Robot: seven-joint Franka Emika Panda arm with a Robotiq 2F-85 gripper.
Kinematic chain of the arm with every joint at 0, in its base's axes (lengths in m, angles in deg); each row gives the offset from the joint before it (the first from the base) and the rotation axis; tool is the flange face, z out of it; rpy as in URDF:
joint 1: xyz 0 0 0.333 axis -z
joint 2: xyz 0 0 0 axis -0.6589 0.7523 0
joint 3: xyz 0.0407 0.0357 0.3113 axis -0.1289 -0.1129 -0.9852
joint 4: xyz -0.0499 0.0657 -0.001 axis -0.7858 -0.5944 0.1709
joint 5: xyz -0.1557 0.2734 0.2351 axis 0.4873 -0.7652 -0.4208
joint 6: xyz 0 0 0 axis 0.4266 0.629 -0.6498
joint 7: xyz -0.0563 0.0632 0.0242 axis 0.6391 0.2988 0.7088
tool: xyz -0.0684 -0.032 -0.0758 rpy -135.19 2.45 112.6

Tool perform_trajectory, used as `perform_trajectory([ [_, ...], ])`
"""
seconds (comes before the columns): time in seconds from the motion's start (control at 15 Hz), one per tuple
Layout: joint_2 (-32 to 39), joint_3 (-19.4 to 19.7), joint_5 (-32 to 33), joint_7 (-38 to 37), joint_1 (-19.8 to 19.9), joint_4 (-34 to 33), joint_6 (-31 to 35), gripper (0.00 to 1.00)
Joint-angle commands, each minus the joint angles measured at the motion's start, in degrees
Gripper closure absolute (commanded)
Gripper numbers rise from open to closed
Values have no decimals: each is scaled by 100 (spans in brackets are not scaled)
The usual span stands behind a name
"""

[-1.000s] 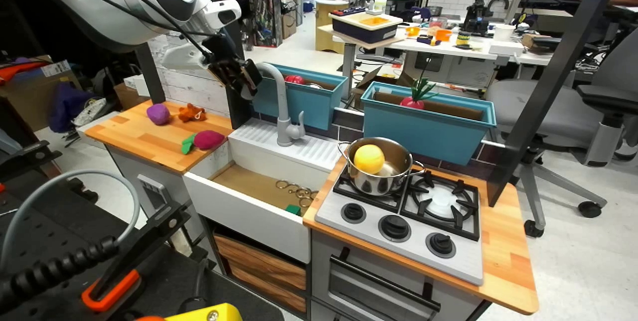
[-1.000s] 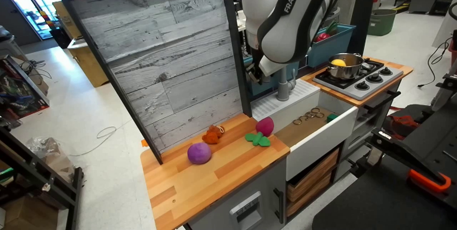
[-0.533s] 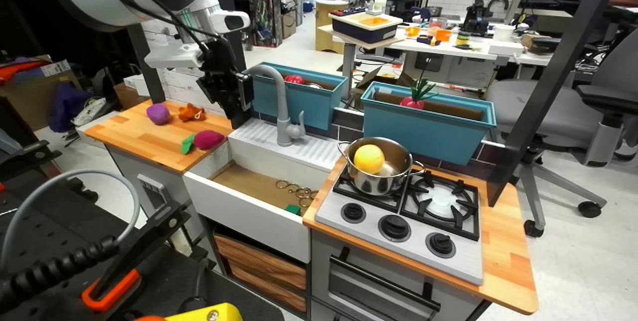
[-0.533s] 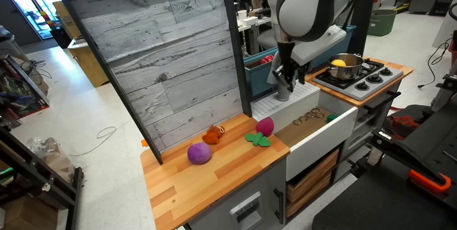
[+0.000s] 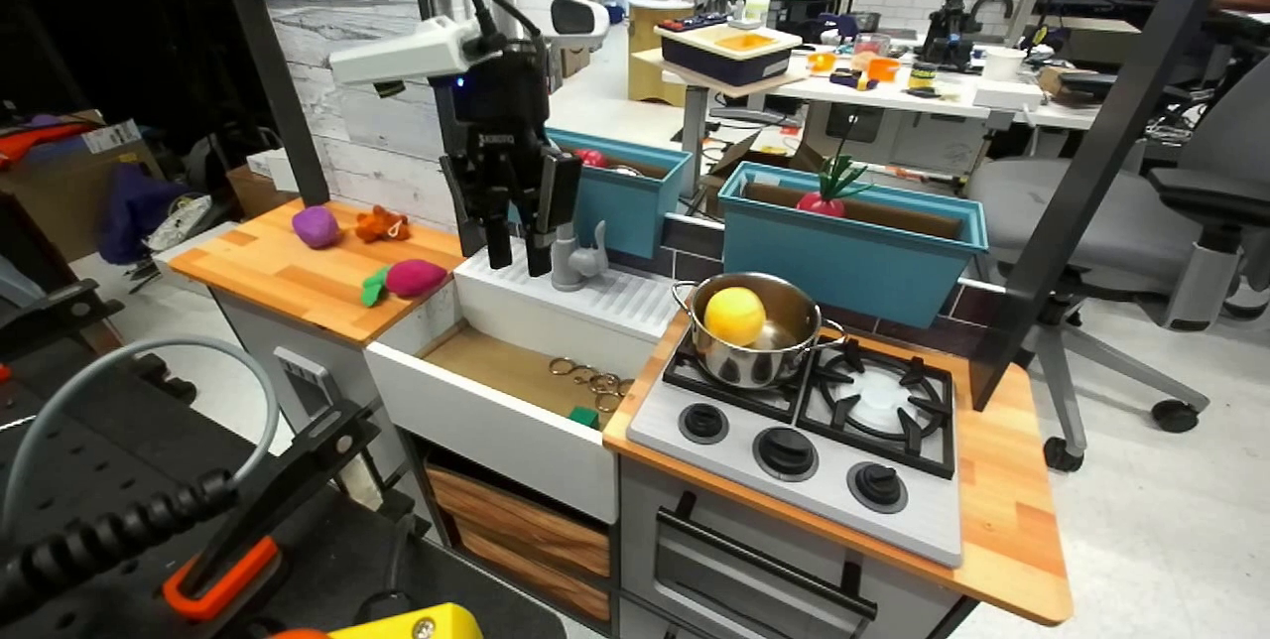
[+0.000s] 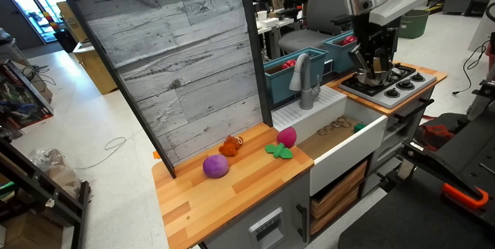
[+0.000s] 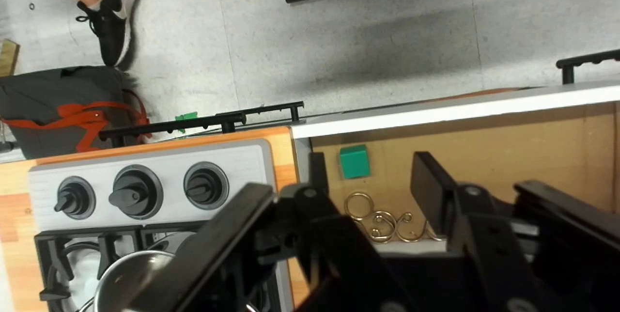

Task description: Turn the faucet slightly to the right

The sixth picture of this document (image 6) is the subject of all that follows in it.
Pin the green plastic bucket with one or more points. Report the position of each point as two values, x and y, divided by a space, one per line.
413 24

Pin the teal plastic bin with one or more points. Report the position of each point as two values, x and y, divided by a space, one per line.
282 82
340 55

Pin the orange clamp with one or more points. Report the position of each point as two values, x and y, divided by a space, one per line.
464 198

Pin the stack of wooden crates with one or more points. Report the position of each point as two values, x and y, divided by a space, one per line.
338 198

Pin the white toy sink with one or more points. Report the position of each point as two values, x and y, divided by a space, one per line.
340 156

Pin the pink plush radish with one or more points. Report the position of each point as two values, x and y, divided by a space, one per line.
287 137

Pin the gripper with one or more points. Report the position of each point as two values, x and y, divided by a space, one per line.
373 34

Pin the colourful printed box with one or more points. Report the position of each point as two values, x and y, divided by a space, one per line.
19 98

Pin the grey toy stove top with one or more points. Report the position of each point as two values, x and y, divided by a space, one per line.
386 100

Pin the grey toy faucet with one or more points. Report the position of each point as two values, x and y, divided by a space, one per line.
305 86

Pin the black stove knob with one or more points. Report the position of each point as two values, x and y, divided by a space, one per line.
406 84
392 93
418 76

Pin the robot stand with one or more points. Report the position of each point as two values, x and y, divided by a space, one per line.
425 210

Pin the small green block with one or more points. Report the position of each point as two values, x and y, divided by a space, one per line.
359 127

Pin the purple plush ball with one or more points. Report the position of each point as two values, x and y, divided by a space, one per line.
215 166

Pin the red toy fruit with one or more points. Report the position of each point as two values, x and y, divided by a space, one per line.
349 40
288 64

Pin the clear plastic bag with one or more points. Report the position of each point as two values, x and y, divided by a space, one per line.
54 167

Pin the silver metal pot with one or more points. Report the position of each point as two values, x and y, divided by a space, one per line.
373 79

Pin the orange plush toy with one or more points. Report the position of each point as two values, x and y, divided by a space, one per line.
229 147

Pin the white paper cup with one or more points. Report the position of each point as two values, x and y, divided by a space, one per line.
262 15

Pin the wooden cabinet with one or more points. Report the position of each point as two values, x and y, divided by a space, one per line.
94 71

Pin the toy kitchen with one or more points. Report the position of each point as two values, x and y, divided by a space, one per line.
216 98

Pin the grey office chair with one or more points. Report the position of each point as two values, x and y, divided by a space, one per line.
325 5

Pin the black metal rack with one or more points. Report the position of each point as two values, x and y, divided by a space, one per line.
42 198

